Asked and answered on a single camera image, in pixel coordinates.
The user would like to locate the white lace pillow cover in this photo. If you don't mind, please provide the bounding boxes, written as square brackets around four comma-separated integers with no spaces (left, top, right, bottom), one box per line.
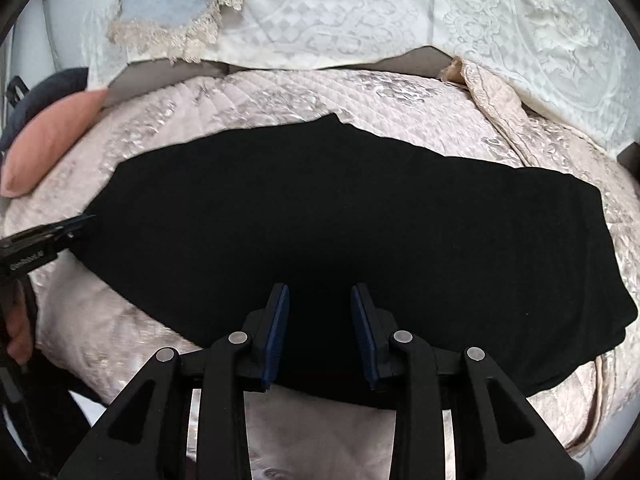
[82,0,640,156]

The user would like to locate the black pants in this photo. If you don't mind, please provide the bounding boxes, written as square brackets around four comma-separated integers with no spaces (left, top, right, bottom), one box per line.
[75,112,640,411]

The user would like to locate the person's left hand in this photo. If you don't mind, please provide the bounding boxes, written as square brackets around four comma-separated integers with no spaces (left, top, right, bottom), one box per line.
[6,302,35,366]

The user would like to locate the navy cushion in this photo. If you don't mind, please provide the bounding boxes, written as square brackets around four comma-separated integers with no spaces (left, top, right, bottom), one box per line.
[0,67,91,151]

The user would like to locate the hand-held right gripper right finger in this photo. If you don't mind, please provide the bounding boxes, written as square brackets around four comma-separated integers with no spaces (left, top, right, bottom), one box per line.
[350,282,586,480]

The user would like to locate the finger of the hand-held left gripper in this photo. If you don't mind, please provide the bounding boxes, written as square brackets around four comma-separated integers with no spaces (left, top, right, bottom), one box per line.
[0,214,97,257]

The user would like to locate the grey bed sheet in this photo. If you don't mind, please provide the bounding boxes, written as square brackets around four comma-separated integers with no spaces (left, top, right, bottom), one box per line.
[102,45,456,106]

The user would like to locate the pink pillow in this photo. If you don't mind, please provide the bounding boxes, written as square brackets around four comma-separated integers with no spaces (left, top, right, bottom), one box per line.
[0,89,110,198]

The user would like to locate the pink quilted floral bedspread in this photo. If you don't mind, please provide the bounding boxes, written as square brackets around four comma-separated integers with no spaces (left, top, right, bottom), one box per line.
[0,57,640,480]

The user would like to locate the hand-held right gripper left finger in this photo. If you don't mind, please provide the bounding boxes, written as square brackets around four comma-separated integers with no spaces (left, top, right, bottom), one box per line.
[57,282,291,480]

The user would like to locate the blue-grey pillow with lace trim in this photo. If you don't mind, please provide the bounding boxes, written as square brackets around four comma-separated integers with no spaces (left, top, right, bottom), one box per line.
[107,0,328,63]

